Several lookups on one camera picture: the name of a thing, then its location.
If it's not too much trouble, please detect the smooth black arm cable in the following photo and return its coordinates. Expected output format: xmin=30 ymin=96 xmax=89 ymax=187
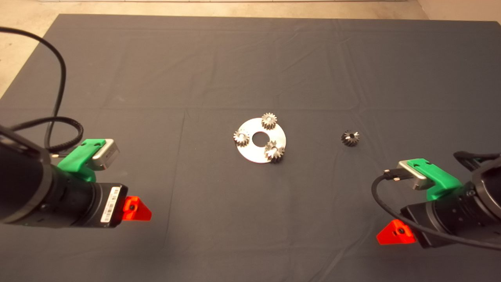
xmin=0 ymin=27 xmax=67 ymax=153
xmin=371 ymin=168 xmax=501 ymax=251

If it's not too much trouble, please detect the round metal plate with hole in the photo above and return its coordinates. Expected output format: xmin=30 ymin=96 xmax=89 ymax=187
xmin=235 ymin=117 xmax=287 ymax=164

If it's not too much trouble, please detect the dark grey table cloth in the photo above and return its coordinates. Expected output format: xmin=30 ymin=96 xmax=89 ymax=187
xmin=0 ymin=14 xmax=501 ymax=282

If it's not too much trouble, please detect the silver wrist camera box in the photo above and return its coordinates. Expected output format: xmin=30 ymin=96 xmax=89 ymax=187
xmin=396 ymin=161 xmax=429 ymax=191
xmin=91 ymin=139 xmax=120 ymax=171

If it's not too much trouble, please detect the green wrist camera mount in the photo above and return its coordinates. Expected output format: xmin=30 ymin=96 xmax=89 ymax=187
xmin=57 ymin=139 xmax=106 ymax=183
xmin=407 ymin=158 xmax=463 ymax=201

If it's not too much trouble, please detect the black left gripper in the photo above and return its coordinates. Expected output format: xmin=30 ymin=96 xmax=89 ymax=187
xmin=50 ymin=172 xmax=152 ymax=229

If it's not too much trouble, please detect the ribbed black left arm cable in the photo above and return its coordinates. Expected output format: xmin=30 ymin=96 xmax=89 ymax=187
xmin=10 ymin=116 xmax=84 ymax=157

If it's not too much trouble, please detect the green left wrist camera mount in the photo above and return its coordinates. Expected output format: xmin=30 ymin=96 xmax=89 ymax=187
xmin=57 ymin=139 xmax=106 ymax=183

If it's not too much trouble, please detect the small dark steel gear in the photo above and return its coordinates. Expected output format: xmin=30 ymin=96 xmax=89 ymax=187
xmin=341 ymin=130 xmax=360 ymax=147

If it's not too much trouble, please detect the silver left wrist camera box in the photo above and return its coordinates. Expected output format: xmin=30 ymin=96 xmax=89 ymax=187
xmin=91 ymin=139 xmax=120 ymax=171

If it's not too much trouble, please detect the large steel gear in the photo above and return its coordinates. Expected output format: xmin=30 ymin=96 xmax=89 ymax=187
xmin=264 ymin=141 xmax=285 ymax=164

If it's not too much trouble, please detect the smooth black right arm cable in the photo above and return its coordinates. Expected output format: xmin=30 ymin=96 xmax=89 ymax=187
xmin=371 ymin=168 xmax=501 ymax=251

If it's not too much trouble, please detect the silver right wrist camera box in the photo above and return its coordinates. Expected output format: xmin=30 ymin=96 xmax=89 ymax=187
xmin=396 ymin=161 xmax=429 ymax=191

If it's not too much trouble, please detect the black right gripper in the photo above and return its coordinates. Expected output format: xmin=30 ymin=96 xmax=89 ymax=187
xmin=377 ymin=184 xmax=494 ymax=249

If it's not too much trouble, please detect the green right wrist camera mount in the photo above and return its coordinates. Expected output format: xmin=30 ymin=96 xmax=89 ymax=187
xmin=407 ymin=158 xmax=463 ymax=201

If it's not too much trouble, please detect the smooth black left arm cable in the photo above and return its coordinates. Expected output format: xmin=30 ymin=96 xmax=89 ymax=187
xmin=0 ymin=27 xmax=67 ymax=153

